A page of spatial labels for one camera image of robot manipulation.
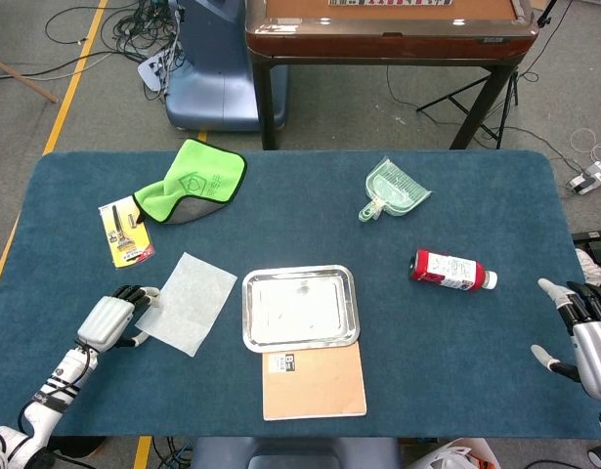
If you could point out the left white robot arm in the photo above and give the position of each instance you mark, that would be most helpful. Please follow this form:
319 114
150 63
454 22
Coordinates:
60 381

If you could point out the grey blue robot torso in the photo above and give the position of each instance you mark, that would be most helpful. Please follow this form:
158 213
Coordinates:
295 454

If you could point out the tan kraft notebook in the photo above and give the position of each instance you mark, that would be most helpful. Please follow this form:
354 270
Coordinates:
314 386

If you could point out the blue felt table cover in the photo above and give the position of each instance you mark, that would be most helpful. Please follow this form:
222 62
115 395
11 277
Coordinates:
300 234

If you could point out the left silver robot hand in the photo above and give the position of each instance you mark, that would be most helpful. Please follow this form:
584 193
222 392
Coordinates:
104 322

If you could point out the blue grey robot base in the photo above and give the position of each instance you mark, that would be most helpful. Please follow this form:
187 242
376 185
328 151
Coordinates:
217 83

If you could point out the green microfiber cloth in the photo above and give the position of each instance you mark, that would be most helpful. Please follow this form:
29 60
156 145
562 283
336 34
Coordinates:
197 181

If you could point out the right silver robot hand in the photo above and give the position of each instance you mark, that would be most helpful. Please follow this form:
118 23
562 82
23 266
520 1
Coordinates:
595 347

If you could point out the white plastic bag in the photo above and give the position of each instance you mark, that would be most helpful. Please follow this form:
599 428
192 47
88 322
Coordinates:
451 456

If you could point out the mint green dustpan set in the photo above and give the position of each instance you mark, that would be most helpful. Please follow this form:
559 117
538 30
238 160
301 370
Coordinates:
395 190

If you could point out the red labelled drink bottle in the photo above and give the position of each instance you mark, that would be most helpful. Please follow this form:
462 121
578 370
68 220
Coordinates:
446 271

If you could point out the white paper sheet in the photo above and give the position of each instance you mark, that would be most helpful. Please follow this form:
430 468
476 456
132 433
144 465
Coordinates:
187 303

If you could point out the razor in yellow package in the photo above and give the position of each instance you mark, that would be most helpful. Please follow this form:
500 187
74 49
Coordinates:
126 239

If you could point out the white power strip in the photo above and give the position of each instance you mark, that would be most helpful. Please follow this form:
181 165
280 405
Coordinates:
590 178
151 71

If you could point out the silver metal tray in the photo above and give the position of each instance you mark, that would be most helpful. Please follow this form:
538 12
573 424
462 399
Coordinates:
300 308

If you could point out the brown mahjong table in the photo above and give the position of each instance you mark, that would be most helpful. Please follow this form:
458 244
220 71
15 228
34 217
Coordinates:
393 41

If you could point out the wooden pole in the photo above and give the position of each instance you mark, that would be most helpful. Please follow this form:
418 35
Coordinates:
21 78

